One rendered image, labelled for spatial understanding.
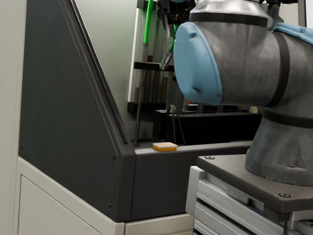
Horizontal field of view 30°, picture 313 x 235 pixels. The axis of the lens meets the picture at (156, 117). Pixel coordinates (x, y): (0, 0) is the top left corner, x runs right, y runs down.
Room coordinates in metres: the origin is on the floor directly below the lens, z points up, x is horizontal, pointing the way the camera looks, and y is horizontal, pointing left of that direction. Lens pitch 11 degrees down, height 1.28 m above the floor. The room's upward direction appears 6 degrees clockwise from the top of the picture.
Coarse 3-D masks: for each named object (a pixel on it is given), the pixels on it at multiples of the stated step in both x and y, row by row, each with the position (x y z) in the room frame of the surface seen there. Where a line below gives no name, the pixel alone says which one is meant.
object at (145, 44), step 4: (152, 0) 1.80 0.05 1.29; (148, 4) 1.80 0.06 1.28; (152, 4) 1.80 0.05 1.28; (148, 8) 1.80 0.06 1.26; (148, 12) 1.80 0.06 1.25; (148, 16) 1.81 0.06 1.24; (148, 20) 1.81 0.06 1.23; (148, 24) 1.81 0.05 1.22; (148, 28) 1.81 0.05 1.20; (176, 28) 1.45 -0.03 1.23; (148, 32) 1.81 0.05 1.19; (144, 36) 1.81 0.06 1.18; (148, 36) 1.81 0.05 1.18; (144, 40) 1.81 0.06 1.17; (148, 40) 1.82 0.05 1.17; (144, 44) 1.81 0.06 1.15; (148, 44) 1.81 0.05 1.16; (172, 44) 1.48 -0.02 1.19; (172, 48) 1.49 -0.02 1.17
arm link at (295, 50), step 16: (272, 32) 0.88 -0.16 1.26; (288, 32) 0.87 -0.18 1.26; (304, 32) 0.87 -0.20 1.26; (288, 48) 0.85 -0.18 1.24; (304, 48) 0.86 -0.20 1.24; (288, 64) 0.84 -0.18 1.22; (304, 64) 0.85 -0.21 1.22; (288, 80) 0.84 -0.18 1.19; (304, 80) 0.85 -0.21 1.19; (288, 96) 0.85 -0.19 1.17; (304, 96) 0.86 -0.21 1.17; (288, 112) 0.86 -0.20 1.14; (304, 112) 0.86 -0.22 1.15
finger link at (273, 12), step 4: (268, 8) 1.42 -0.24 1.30; (272, 8) 1.43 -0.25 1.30; (276, 8) 1.42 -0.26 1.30; (268, 12) 1.42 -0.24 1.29; (272, 12) 1.43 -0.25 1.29; (276, 12) 1.42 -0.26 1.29; (272, 16) 1.42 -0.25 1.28; (276, 16) 1.41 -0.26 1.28; (276, 20) 1.41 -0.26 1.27; (280, 20) 1.40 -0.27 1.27; (268, 28) 1.43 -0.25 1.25; (272, 28) 1.42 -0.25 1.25
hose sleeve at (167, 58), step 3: (168, 51) 1.50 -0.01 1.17; (171, 51) 1.49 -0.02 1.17; (168, 54) 1.51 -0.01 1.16; (171, 54) 1.50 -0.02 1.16; (165, 57) 1.52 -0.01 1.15; (168, 57) 1.52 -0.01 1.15; (171, 57) 1.52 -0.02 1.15; (165, 60) 1.53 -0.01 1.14; (168, 60) 1.53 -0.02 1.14; (162, 63) 1.55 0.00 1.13; (165, 63) 1.54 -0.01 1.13; (168, 63) 1.55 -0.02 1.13; (165, 66) 1.56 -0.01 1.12
